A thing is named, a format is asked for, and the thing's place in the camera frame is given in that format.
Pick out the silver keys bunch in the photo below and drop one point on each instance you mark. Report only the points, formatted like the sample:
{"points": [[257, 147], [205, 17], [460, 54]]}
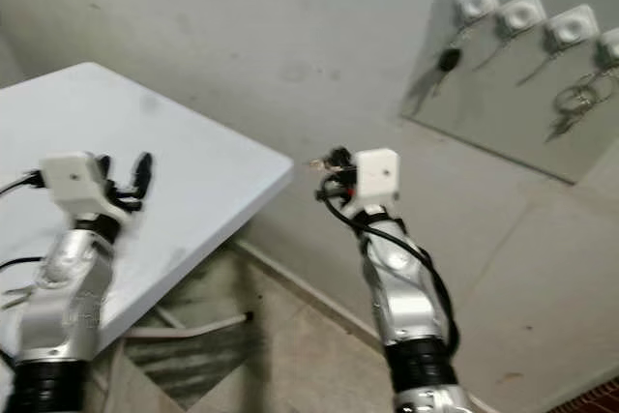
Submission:
{"points": [[319, 164]]}

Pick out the grey wall board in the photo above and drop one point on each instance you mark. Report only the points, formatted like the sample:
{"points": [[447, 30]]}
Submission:
{"points": [[503, 94]]}

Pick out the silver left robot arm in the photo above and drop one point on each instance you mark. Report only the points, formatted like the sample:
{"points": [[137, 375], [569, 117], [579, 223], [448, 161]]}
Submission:
{"points": [[73, 307]]}

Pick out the grey metal table leg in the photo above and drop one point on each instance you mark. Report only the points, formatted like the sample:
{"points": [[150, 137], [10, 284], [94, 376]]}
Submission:
{"points": [[203, 320]]}

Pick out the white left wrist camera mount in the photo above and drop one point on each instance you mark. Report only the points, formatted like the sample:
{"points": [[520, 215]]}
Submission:
{"points": [[75, 181]]}

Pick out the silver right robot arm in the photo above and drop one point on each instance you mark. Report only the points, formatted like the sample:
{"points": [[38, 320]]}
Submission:
{"points": [[406, 297]]}

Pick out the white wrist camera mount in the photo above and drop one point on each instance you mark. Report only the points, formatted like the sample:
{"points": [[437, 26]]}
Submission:
{"points": [[377, 176], [75, 181]]}

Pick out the black car key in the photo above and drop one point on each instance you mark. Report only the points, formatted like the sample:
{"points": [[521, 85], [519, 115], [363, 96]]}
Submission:
{"points": [[450, 59]]}

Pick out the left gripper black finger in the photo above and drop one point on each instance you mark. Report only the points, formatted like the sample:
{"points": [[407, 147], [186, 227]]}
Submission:
{"points": [[144, 169]]}

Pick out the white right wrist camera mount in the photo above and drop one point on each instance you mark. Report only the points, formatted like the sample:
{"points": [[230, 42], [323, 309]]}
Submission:
{"points": [[377, 176]]}

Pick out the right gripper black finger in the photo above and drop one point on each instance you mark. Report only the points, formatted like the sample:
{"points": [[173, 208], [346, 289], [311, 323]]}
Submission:
{"points": [[338, 158], [327, 191]]}

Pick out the white folding table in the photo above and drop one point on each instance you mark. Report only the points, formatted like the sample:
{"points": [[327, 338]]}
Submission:
{"points": [[155, 113]]}

